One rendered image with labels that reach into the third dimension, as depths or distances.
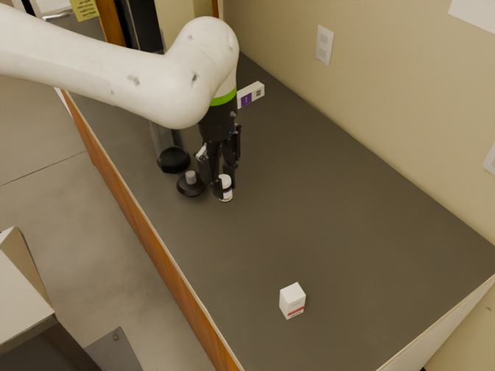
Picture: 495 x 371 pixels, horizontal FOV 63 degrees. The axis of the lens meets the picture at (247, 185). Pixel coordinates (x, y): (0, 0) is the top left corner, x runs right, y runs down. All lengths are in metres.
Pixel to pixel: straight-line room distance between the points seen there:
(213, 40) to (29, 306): 0.70
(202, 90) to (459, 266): 0.79
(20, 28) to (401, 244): 0.94
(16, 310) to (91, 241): 1.40
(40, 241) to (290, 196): 1.68
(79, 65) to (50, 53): 0.05
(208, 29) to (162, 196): 0.63
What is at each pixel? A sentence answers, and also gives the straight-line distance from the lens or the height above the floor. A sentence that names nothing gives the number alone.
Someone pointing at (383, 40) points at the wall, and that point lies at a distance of 1.22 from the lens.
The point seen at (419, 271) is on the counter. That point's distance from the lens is 1.10.
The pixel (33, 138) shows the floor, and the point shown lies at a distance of 3.22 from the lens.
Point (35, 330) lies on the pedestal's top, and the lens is 1.11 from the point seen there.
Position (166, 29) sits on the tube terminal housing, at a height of 1.24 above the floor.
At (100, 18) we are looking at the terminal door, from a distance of 1.63.
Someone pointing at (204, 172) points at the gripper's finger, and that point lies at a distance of 0.88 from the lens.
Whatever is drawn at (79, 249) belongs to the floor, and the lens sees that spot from 2.40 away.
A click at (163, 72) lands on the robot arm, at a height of 1.51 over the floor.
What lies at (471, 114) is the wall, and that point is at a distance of 1.12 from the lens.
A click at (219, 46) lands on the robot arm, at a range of 0.69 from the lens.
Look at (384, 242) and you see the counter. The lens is 1.12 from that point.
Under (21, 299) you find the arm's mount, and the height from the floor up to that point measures 1.04.
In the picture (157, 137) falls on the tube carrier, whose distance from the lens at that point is 1.18.
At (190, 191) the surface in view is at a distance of 1.16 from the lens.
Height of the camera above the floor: 1.83
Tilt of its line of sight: 48 degrees down
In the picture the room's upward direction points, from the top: 3 degrees counter-clockwise
